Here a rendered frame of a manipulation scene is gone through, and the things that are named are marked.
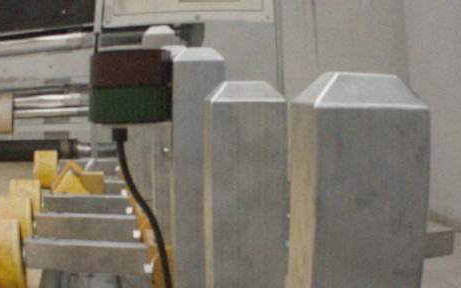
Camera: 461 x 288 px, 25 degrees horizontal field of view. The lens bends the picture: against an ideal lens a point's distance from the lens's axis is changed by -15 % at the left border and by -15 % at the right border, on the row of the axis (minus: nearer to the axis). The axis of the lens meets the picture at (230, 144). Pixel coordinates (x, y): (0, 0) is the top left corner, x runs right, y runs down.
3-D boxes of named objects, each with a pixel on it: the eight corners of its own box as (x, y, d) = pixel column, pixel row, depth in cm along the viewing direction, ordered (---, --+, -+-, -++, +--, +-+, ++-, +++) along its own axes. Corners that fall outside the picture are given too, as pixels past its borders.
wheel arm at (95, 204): (358, 210, 165) (359, 186, 165) (363, 213, 161) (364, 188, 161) (25, 212, 159) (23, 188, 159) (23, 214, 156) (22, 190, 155)
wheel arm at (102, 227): (397, 229, 140) (399, 201, 140) (403, 232, 136) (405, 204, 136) (14, 232, 134) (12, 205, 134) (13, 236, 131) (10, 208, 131)
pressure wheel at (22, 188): (41, 221, 152) (45, 241, 159) (39, 171, 156) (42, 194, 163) (7, 218, 152) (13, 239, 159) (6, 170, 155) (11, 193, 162)
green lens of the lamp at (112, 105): (167, 117, 83) (168, 86, 83) (173, 120, 77) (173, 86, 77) (88, 119, 82) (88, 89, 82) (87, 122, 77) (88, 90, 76)
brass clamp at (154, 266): (200, 276, 115) (198, 229, 115) (214, 299, 102) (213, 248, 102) (140, 275, 115) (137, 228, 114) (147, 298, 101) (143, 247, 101)
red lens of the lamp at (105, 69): (168, 82, 83) (168, 52, 83) (174, 82, 77) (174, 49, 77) (89, 85, 82) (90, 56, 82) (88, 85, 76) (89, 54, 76)
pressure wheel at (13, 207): (31, 183, 134) (30, 223, 127) (36, 232, 138) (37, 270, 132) (-6, 182, 133) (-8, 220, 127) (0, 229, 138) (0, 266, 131)
